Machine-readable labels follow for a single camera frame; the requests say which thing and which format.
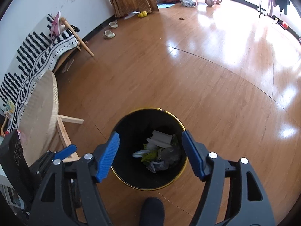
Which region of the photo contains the yellow-green snack bag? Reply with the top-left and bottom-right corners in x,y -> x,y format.
141,150 -> 158,162

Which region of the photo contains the white green torn package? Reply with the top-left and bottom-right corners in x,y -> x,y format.
146,130 -> 173,150

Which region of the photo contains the clear plastic bag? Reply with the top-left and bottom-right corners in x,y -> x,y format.
147,146 -> 180,173

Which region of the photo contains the black gold trash bin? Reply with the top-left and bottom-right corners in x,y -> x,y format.
112,108 -> 188,191

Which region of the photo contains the round wooden table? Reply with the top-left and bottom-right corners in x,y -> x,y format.
18,70 -> 84,166

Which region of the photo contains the children picture book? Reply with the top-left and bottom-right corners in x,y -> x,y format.
4,98 -> 15,120

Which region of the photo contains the black shoe tip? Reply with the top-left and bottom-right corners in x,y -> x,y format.
139,197 -> 165,226

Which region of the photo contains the black white striped sofa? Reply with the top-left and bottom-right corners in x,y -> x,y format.
1,14 -> 78,132

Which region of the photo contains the pink cartoon cushion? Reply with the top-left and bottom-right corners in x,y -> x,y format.
50,11 -> 65,41

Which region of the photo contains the beige slipper far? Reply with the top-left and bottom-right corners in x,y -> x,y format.
109,21 -> 118,29

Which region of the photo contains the yellow toy on floor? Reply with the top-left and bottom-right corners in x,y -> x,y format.
138,11 -> 148,18

